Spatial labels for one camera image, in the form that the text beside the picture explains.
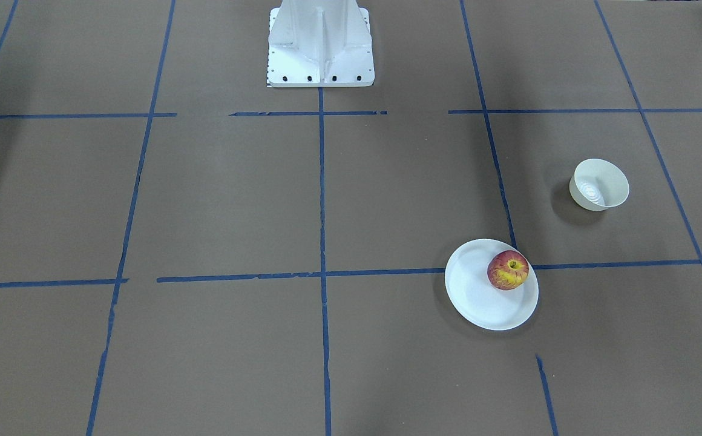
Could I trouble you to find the white paper bowl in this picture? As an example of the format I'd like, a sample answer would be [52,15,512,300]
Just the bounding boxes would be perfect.
[568,158,630,212]

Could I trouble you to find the red yellow apple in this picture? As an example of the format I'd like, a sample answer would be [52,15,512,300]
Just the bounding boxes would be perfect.
[487,250,531,291]

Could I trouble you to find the white paper plate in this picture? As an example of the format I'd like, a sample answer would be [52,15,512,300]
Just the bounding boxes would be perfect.
[444,239,539,331]

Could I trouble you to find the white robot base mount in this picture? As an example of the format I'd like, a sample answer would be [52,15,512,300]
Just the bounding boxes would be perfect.
[266,1,376,88]

